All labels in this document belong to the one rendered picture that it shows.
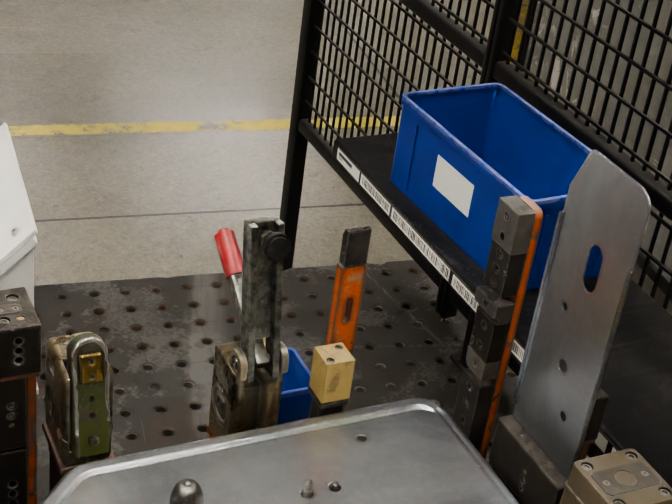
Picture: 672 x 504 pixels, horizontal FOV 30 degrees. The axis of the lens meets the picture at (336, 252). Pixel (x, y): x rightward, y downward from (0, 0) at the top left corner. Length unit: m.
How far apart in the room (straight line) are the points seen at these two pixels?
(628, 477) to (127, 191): 2.66
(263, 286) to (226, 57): 3.45
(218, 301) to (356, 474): 0.81
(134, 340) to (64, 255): 1.52
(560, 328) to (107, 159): 2.76
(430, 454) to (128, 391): 0.64
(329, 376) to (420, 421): 0.11
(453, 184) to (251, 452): 0.49
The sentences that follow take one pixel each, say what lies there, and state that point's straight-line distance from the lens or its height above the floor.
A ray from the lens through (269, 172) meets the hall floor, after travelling 3.91.
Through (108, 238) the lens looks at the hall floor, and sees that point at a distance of 3.51.
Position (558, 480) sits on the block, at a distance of 1.33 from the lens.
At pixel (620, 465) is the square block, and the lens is 1.27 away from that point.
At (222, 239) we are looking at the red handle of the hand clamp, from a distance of 1.34.
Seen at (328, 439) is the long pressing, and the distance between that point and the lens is 1.31.
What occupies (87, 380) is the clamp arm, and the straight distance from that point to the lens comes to 1.25.
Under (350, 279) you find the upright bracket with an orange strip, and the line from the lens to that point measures 1.31.
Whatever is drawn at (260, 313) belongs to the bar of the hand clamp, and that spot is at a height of 1.12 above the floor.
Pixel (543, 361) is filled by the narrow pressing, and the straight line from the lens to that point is 1.32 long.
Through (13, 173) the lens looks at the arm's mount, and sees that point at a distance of 1.82.
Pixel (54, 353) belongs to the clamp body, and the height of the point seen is 1.07.
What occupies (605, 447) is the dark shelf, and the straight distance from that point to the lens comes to 1.37.
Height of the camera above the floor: 1.84
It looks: 31 degrees down
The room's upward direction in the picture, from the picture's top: 8 degrees clockwise
